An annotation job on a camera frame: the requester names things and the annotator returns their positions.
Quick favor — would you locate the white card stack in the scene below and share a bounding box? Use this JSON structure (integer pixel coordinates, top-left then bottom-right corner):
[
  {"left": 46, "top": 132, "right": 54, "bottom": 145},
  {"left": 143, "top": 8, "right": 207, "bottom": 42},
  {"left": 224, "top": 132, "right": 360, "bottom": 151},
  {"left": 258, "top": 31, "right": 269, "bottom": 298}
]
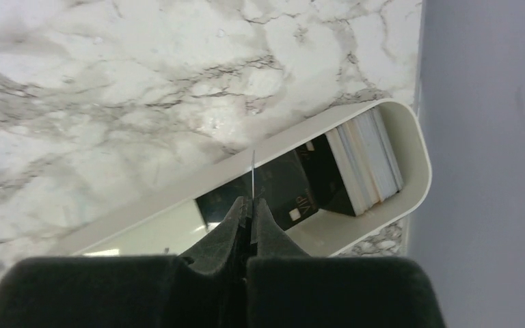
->
[{"left": 325, "top": 107, "right": 404, "bottom": 217}]

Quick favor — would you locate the black vip card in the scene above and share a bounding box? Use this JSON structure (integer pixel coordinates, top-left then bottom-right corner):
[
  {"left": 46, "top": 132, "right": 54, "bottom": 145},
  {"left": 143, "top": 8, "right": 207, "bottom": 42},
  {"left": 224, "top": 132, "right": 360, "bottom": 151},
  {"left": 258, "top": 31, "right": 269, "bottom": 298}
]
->
[{"left": 194, "top": 135, "right": 358, "bottom": 232}]

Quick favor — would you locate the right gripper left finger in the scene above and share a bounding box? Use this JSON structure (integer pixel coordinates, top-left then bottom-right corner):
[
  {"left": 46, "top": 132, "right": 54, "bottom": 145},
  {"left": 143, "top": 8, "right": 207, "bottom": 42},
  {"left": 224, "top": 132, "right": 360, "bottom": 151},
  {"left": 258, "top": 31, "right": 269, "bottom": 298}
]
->
[{"left": 0, "top": 197, "right": 253, "bottom": 327}]

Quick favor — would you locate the white plastic tray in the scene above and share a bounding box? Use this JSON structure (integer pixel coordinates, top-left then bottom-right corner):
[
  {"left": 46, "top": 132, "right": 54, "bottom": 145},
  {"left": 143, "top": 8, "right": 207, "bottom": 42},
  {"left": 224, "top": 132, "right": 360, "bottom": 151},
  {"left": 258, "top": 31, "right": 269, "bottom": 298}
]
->
[{"left": 50, "top": 99, "right": 432, "bottom": 256}]

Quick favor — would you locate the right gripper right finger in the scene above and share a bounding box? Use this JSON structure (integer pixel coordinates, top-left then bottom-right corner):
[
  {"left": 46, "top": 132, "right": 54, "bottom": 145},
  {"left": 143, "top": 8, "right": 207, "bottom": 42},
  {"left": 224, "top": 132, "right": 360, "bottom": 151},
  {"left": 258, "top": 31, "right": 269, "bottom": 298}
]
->
[{"left": 246, "top": 200, "right": 446, "bottom": 327}]

